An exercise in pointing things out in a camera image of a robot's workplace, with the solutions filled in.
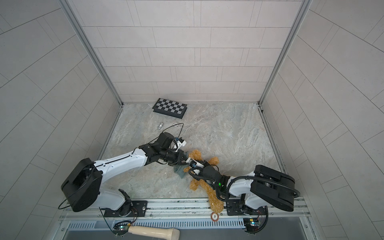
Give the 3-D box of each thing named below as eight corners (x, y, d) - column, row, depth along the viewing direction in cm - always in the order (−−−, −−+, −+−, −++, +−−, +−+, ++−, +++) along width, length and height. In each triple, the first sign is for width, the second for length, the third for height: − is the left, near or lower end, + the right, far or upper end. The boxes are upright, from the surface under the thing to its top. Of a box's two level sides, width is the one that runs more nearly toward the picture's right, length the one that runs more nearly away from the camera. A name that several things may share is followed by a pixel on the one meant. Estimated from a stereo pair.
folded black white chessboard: (152, 111, 114) (151, 108, 111) (159, 100, 121) (158, 97, 118) (182, 118, 109) (181, 115, 106) (187, 107, 117) (187, 104, 114)
